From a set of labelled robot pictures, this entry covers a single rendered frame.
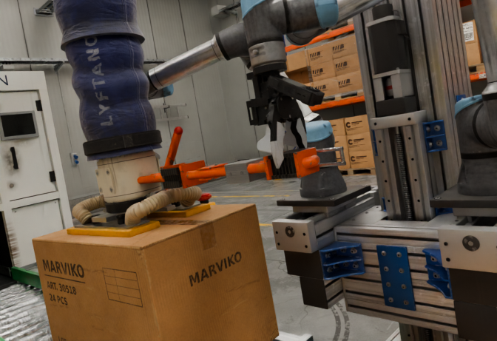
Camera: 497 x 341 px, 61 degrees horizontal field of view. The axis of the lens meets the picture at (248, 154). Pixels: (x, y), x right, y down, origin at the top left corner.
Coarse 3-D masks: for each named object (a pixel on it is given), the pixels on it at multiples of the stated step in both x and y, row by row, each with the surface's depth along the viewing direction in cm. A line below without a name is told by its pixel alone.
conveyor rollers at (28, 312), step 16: (16, 288) 263; (32, 288) 261; (0, 304) 240; (16, 304) 231; (32, 304) 228; (0, 320) 215; (16, 320) 206; (32, 320) 203; (48, 320) 200; (0, 336) 192; (16, 336) 188; (32, 336) 185; (48, 336) 182
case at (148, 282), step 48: (48, 240) 124; (96, 240) 109; (144, 240) 99; (192, 240) 103; (240, 240) 116; (48, 288) 129; (96, 288) 109; (144, 288) 94; (192, 288) 102; (240, 288) 114; (96, 336) 113; (144, 336) 98; (192, 336) 101; (240, 336) 112
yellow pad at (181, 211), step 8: (176, 208) 126; (184, 208) 123; (192, 208) 123; (200, 208) 124; (208, 208) 126; (152, 216) 130; (160, 216) 128; (168, 216) 125; (176, 216) 123; (184, 216) 120
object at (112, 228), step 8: (120, 216) 114; (80, 224) 128; (88, 224) 125; (96, 224) 122; (104, 224) 120; (112, 224) 117; (120, 224) 115; (136, 224) 110; (144, 224) 111; (152, 224) 111; (72, 232) 125; (80, 232) 122; (88, 232) 119; (96, 232) 116; (104, 232) 113; (112, 232) 110; (120, 232) 108; (128, 232) 106; (136, 232) 107
